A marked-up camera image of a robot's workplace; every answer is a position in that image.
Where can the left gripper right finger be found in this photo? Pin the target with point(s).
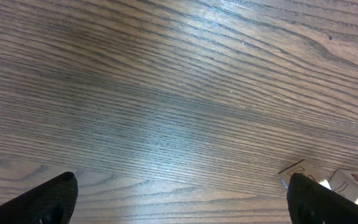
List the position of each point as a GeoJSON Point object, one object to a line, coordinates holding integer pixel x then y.
{"type": "Point", "coordinates": [311, 203]}

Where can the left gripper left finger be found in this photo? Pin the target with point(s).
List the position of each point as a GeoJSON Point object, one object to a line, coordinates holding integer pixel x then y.
{"type": "Point", "coordinates": [52, 202]}

